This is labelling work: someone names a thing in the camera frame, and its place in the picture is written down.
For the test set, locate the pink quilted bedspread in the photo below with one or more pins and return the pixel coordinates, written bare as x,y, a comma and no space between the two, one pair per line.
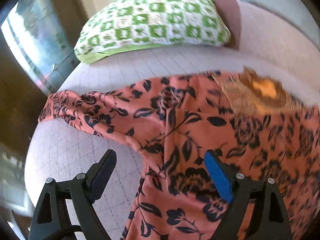
268,44

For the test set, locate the green white patterned pillow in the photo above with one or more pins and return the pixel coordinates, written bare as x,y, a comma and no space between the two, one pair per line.
128,25

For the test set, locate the window with glass pane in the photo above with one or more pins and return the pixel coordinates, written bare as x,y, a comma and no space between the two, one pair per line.
42,34

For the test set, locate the orange black floral garment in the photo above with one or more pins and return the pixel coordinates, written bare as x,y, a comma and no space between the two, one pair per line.
252,123

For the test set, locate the pink bolster pillow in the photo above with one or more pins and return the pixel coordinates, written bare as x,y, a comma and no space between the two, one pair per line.
229,11

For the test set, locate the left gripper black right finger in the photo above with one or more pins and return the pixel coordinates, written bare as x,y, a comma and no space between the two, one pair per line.
269,218

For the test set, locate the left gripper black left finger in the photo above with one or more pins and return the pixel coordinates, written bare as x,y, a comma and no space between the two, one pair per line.
65,208

